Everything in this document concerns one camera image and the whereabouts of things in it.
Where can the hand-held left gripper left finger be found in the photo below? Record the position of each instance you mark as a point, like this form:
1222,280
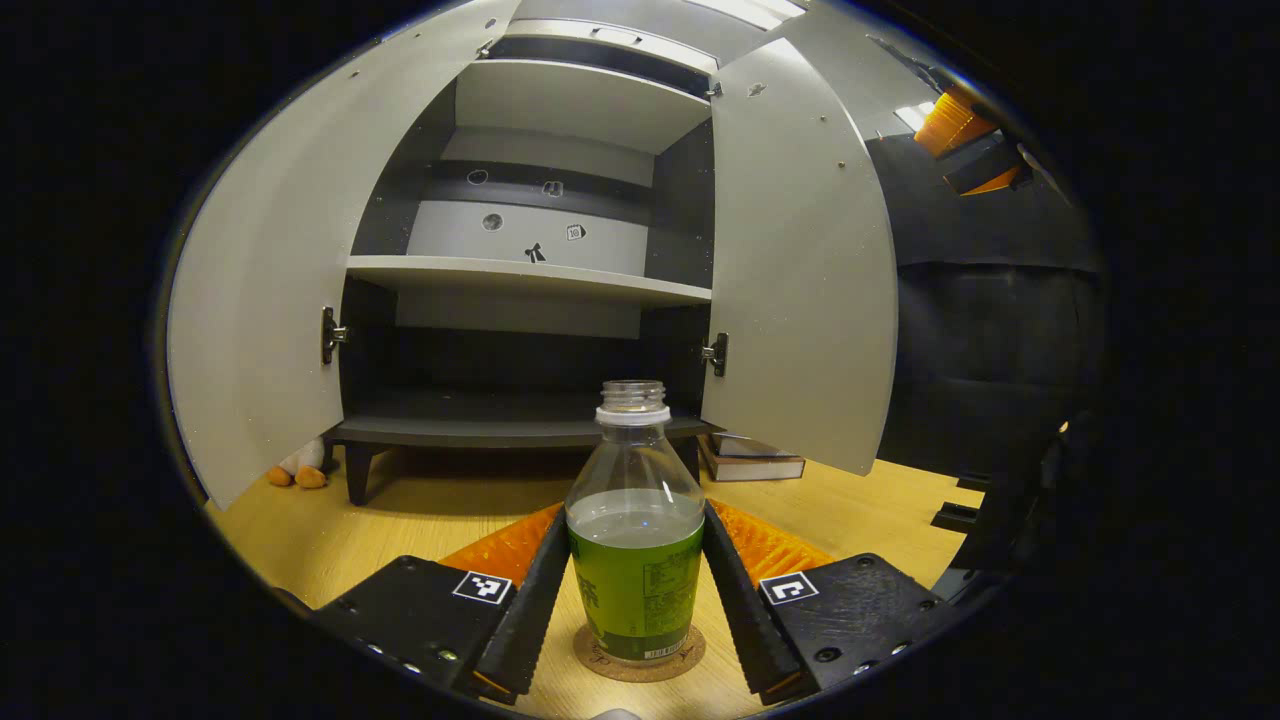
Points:
530,620

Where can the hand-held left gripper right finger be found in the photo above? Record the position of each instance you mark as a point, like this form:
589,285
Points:
745,620

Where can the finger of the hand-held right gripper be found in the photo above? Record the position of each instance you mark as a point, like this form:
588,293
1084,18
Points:
955,120
985,172

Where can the green label plastic bottle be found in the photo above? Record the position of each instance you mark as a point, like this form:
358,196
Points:
635,590

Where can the round cork coaster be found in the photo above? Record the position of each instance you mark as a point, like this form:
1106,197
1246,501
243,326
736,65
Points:
640,673

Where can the grey cabinet door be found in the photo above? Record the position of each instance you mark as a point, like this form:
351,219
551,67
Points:
270,250
800,250

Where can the grey cabinet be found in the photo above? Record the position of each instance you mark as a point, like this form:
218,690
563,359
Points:
520,275

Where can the ceiling light panel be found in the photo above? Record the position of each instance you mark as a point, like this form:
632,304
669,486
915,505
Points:
750,12
912,117

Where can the dark hardcover book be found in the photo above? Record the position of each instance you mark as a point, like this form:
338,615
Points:
755,470

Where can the black backdrop cloth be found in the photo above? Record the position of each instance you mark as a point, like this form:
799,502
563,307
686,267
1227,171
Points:
980,350

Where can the penguin plush toy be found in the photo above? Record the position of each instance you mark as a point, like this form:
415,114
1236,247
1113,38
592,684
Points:
300,468

